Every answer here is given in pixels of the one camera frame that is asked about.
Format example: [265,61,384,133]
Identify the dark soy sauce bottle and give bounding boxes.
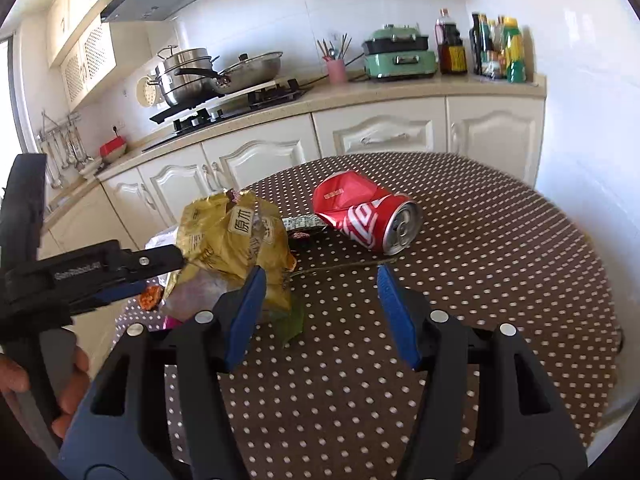
[435,8,468,76]

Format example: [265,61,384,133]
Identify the thin brown stem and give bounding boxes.
[294,257,401,279]

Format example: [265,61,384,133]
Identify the stainless steel steamer pot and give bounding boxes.
[155,46,221,107]

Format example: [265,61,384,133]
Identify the steel wok with lid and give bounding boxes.
[175,51,284,96]

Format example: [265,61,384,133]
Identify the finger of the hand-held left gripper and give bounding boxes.
[117,245,186,283]
[70,281,151,317]

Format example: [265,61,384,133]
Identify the black gas stove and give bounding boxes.
[141,79,311,153]

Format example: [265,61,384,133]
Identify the red kitchen container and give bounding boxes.
[99,137,128,163]

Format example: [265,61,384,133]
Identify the yellow green plastic bottle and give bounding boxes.
[502,16,527,83]

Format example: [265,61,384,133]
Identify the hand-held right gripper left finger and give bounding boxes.
[57,265,268,480]

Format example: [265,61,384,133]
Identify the bundle of chopsticks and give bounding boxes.
[316,34,353,61]

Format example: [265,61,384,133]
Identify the crushed red soda can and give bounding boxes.
[311,171,423,256]

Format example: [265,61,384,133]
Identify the person's left hand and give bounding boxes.
[0,347,91,438]

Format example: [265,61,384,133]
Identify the yellow snack bag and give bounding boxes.
[165,191,297,321]

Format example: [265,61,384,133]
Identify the crumpled clear plastic bag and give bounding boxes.
[165,270,241,322]

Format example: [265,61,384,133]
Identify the cream lower kitchen cabinets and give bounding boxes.
[37,95,546,261]

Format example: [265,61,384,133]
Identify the green electric cooker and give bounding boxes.
[362,23,437,82]

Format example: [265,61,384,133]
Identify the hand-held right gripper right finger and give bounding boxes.
[376,264,588,480]

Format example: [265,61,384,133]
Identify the cream kitchen cabinets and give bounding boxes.
[37,95,546,261]
[47,0,151,111]

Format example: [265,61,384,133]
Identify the small condiment bottle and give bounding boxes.
[487,19,507,80]

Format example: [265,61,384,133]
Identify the small patterned candy wrapper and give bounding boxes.
[282,214,328,238]

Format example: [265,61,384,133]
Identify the cream upper kitchen cabinets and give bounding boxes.
[47,0,151,111]

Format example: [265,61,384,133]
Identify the pink utensil holder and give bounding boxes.
[324,57,347,85]

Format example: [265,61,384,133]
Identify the brown polka dot tablecloth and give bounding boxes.
[112,152,623,480]

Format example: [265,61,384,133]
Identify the row of hanging utensils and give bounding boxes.
[37,110,93,188]

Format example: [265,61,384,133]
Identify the round cream steamer board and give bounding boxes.
[136,76,160,108]

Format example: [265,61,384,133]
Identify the dark green glass bottle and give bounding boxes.
[470,12,493,77]

